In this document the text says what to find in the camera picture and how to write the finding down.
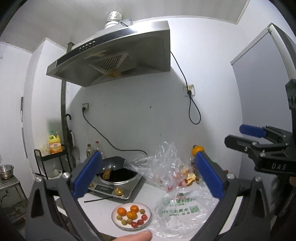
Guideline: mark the black metal rack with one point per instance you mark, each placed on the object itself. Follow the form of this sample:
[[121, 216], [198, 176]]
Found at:
[[52, 165]]

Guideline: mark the steel range hood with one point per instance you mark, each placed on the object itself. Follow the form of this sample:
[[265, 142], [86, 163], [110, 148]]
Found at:
[[142, 48]]

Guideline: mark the red cherry tomato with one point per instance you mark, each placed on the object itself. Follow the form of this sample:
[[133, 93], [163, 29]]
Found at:
[[134, 224], [144, 217], [140, 222]]

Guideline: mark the printed flat plastic bag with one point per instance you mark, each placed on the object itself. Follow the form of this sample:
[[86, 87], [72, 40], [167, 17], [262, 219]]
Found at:
[[182, 212]]

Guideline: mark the orange fruit decoration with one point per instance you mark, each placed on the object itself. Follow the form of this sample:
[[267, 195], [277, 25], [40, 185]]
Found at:
[[196, 149]]

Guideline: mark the white wall socket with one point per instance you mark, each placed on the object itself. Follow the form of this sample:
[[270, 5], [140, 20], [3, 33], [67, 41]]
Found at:
[[187, 89], [85, 107]]

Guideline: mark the silver induction cooker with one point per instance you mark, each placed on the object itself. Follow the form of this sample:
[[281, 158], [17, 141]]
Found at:
[[122, 184]]

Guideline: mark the person's fingertip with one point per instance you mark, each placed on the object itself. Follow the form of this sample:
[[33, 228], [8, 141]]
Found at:
[[141, 236]]

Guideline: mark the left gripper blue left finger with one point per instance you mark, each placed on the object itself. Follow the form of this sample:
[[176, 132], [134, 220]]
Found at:
[[84, 173]]

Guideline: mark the yellow detergent bottle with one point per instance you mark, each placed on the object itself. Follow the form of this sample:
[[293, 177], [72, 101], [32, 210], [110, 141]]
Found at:
[[54, 141]]

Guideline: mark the clear crumpled plastic bag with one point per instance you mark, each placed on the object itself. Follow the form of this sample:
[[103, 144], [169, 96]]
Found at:
[[165, 169]]

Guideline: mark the black wok with wooden handle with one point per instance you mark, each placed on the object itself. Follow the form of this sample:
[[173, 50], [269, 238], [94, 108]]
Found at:
[[112, 170]]

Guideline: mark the black umbrella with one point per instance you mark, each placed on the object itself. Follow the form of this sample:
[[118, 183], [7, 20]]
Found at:
[[70, 140]]

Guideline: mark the dark oil bottle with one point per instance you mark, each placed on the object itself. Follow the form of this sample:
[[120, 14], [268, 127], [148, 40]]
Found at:
[[89, 150]]

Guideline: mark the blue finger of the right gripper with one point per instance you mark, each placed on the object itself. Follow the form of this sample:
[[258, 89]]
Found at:
[[253, 131], [243, 145]]

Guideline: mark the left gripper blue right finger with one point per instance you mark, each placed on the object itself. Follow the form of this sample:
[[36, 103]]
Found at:
[[212, 174]]

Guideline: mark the white round plate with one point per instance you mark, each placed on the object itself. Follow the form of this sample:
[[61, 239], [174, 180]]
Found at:
[[127, 207]]

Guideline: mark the steel bowl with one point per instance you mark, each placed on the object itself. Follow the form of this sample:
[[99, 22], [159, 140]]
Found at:
[[6, 171]]

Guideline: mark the red cap sauce bottle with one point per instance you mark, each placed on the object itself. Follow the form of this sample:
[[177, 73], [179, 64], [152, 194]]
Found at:
[[100, 148]]

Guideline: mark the black chopstick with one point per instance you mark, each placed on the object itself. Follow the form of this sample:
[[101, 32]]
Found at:
[[94, 200]]

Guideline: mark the large orange mandarin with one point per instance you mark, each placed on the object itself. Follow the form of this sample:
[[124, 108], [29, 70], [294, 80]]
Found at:
[[131, 215]]

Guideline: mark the silver exhaust duct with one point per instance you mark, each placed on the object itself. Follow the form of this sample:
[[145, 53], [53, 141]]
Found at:
[[113, 18]]

